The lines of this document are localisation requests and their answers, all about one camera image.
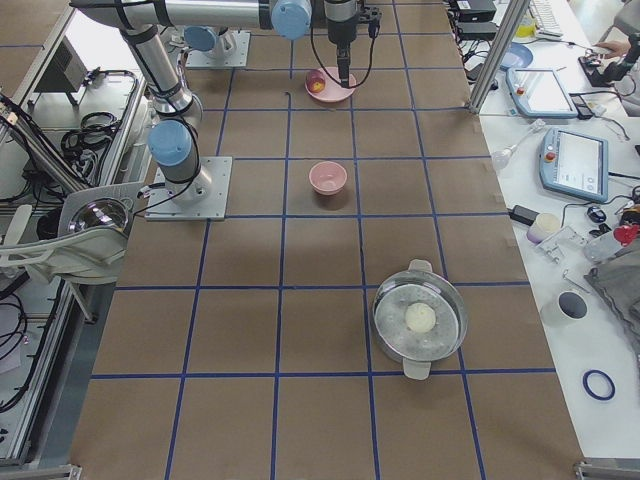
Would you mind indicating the pink bowl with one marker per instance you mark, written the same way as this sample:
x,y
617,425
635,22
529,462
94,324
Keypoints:
x,y
327,178

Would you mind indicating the steel steamer pot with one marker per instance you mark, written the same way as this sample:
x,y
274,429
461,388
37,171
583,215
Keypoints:
x,y
416,352

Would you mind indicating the steel mixing bowl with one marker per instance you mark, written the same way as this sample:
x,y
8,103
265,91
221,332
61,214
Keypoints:
x,y
106,212

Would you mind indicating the white keyboard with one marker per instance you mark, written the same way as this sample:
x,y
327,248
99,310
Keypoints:
x,y
546,25

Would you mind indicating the pink plate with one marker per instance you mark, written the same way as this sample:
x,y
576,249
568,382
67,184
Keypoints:
x,y
333,91

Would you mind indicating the white cup dark inside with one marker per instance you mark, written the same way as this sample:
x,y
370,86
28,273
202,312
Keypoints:
x,y
564,309

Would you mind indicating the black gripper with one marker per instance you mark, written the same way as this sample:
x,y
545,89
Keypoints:
x,y
340,34

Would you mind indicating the teach pendant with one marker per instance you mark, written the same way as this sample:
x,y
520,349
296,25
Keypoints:
x,y
539,93
574,164

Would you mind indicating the blue plate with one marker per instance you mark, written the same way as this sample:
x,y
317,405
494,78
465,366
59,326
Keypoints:
x,y
517,56

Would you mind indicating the person hand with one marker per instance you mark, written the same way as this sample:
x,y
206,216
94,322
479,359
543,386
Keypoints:
x,y
612,49

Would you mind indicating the white steamed bun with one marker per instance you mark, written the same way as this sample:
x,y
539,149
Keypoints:
x,y
420,317

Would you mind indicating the clear plastic tray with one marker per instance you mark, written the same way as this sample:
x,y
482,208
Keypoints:
x,y
557,245

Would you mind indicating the near teach pendant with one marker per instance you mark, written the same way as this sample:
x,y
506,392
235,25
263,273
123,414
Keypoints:
x,y
574,164

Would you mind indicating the clear plastic bulb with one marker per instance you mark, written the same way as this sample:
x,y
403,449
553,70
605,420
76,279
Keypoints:
x,y
501,158

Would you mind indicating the grey metal box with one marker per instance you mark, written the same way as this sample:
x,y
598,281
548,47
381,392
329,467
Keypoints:
x,y
65,73

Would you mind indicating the red small object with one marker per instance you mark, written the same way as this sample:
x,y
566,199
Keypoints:
x,y
626,234

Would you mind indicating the black power adapter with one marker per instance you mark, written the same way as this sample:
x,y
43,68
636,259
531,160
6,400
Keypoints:
x,y
522,215

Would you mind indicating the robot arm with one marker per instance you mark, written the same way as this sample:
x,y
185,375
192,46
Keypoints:
x,y
138,23
212,41

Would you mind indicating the yellow container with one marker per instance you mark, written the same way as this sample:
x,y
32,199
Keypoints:
x,y
526,27

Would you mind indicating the far teach pendant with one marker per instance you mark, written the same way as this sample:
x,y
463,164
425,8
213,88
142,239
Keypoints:
x,y
539,93

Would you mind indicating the white purple jar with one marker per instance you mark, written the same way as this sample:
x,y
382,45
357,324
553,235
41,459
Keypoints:
x,y
544,225

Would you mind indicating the aluminium frame post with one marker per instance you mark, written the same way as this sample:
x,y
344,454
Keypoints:
x,y
506,31

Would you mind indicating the grey folded cloth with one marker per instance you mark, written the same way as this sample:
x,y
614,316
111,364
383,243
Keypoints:
x,y
617,282

